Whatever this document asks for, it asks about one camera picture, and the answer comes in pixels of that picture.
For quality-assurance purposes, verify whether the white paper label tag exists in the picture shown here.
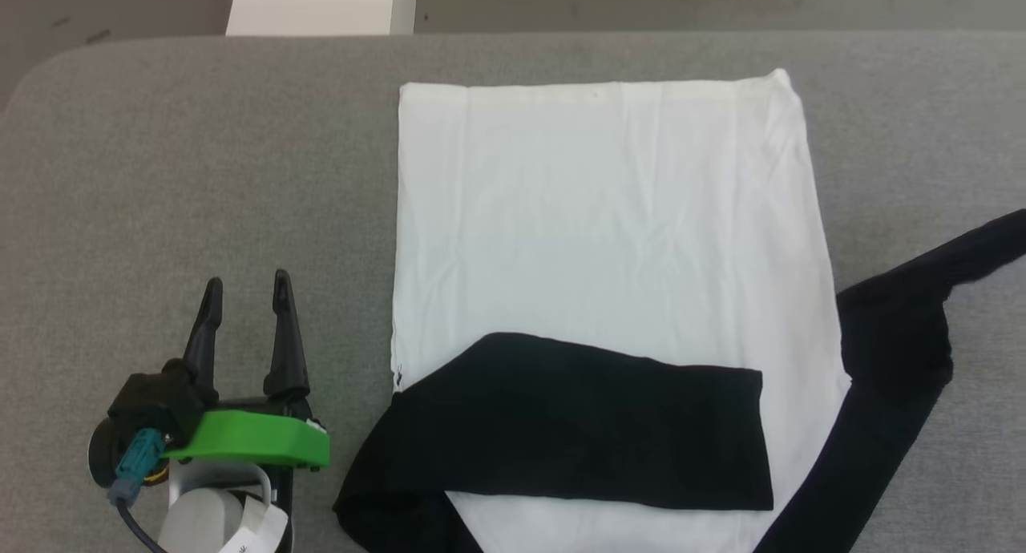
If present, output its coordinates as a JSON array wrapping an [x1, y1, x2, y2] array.
[[220, 495, 289, 553]]

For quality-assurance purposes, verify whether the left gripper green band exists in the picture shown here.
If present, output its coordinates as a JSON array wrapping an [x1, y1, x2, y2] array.
[[163, 268, 332, 475]]

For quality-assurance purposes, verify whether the teal cable connector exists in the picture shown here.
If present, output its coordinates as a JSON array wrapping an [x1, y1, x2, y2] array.
[[108, 427, 167, 506]]

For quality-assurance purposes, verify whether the thin black cable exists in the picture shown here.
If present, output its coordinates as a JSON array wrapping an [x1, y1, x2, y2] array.
[[116, 497, 169, 553]]

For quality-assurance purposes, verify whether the white and black t-shirt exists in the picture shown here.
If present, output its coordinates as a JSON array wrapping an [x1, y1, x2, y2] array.
[[333, 68, 1026, 553]]

